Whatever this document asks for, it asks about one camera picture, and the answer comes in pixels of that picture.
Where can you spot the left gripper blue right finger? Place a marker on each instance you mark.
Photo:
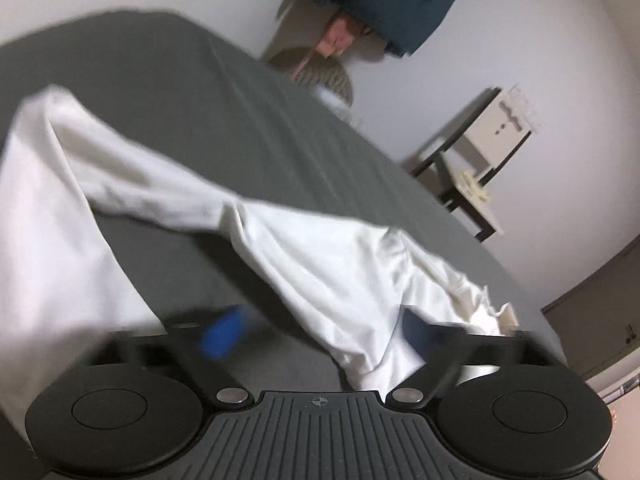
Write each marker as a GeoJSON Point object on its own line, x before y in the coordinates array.
{"type": "Point", "coordinates": [432, 341]}

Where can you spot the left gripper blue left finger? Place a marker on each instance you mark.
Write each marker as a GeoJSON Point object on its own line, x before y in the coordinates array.
{"type": "Point", "coordinates": [215, 332]}

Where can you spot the white long sleeve shirt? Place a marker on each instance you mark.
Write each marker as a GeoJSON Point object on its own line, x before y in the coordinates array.
{"type": "Point", "coordinates": [101, 234]}

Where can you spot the yellow item on chair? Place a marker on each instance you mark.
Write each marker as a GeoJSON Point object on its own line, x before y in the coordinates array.
{"type": "Point", "coordinates": [471, 188]}

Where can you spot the dark wooden door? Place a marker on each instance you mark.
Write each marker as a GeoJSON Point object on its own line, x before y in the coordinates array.
{"type": "Point", "coordinates": [598, 320]}

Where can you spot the cream and black wooden chair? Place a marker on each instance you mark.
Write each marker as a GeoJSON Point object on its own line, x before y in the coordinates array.
{"type": "Point", "coordinates": [487, 138]}

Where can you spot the dark grey bed sheet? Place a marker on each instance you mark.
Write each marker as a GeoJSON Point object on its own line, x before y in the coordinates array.
{"type": "Point", "coordinates": [172, 86]}

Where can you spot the woven grey waste basket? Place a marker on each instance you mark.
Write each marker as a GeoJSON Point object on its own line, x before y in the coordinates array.
{"type": "Point", "coordinates": [324, 77]}

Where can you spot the pink hanging cloth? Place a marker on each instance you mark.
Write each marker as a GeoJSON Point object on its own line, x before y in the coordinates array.
{"type": "Point", "coordinates": [340, 33]}

